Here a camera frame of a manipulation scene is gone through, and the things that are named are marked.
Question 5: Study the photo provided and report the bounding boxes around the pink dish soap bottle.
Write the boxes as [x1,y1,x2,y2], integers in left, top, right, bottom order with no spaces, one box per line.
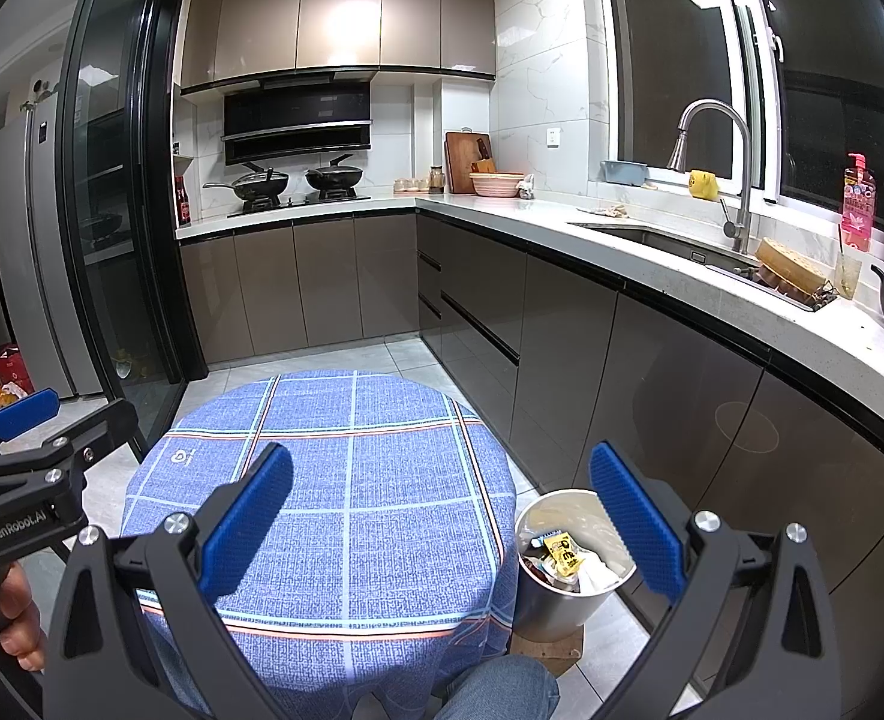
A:
[841,152,878,253]

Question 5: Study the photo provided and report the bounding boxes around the steel kitchen faucet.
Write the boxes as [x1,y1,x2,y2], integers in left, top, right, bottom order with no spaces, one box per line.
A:
[667,99,754,254]

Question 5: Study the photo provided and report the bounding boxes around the white kitchen countertop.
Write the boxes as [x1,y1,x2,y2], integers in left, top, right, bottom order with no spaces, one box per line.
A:
[176,191,884,458]

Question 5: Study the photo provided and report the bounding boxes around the red cardboard box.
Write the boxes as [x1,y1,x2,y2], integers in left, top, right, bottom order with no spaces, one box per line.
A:
[0,345,34,398]

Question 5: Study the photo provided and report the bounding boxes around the glass cup with straw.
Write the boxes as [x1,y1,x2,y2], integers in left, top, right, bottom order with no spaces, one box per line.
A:
[834,226,863,301]

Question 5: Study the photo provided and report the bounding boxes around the person's left hand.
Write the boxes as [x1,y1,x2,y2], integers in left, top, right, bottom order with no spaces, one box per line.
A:
[0,562,47,674]

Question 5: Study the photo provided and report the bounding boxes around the person's jeans leg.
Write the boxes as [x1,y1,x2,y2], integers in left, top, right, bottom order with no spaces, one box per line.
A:
[348,654,563,720]

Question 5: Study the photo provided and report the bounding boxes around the black gas stove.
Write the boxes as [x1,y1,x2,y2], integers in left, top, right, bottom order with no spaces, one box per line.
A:
[228,191,372,215]

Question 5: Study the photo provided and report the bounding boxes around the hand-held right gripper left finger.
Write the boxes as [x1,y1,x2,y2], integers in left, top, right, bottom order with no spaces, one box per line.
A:
[41,442,294,720]

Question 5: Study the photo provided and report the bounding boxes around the yellow snack packet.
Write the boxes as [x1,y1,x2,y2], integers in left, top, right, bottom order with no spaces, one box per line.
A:
[543,532,587,571]

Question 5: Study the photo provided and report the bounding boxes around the black range hood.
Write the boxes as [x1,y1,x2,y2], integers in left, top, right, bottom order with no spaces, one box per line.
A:
[222,79,375,164]

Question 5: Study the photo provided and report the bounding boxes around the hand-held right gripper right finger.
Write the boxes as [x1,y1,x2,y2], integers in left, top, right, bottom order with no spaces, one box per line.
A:
[588,440,844,720]

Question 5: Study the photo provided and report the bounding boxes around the pink woven basket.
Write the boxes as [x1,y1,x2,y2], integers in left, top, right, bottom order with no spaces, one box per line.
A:
[470,172,527,198]

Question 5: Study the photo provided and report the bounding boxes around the black wok with short handle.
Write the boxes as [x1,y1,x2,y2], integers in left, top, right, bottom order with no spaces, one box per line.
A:
[305,155,364,192]

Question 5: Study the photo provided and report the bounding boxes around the beige upper cabinets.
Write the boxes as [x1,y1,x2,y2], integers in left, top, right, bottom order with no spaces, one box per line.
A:
[179,0,497,91]

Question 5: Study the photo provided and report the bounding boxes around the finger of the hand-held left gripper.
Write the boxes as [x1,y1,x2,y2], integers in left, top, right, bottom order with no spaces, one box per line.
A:
[0,397,140,477]
[0,388,61,460]

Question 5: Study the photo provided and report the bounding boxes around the wooden cutting board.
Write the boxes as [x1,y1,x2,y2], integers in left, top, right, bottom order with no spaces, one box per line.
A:
[444,131,494,194]

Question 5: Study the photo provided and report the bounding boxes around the brown base cabinets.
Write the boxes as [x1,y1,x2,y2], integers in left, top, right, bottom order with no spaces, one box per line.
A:
[178,214,884,616]

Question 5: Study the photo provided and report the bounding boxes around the silver refrigerator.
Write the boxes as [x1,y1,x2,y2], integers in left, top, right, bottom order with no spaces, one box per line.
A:
[0,94,106,400]

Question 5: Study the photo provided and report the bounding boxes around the low wooden stand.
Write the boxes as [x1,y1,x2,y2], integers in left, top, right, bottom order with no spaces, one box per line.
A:
[513,626,585,677]

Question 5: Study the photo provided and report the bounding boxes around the white framed window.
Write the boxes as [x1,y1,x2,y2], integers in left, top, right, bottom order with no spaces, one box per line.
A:
[596,0,884,230]

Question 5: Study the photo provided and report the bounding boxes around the white tissue packet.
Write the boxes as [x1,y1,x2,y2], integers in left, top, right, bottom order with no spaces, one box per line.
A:
[577,559,627,592]

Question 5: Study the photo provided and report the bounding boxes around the dish rack with wooden lid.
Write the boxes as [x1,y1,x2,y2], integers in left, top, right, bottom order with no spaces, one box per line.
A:
[749,262,839,310]

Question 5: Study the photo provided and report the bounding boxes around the steel sink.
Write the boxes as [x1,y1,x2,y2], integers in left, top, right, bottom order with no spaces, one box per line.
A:
[569,221,762,275]

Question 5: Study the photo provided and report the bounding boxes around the blue plastic tray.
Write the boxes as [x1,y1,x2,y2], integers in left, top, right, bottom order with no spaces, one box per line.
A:
[601,160,649,187]

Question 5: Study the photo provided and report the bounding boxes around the black framed glass sliding door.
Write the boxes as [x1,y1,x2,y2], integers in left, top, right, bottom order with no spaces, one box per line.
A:
[56,0,211,458]

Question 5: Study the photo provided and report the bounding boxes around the black wok with long handle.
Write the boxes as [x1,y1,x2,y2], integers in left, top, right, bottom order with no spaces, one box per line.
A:
[203,169,291,203]

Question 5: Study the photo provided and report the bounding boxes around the perforated wooden board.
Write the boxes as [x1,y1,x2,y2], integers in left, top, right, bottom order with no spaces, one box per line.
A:
[755,237,827,292]

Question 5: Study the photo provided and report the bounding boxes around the blue plaid tablecloth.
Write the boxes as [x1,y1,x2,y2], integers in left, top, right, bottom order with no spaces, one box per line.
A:
[119,369,519,713]

